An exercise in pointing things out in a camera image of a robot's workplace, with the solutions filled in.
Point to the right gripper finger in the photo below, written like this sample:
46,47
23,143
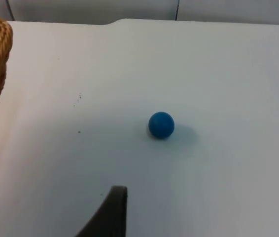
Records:
112,214

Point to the blue ball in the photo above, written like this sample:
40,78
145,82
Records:
161,125

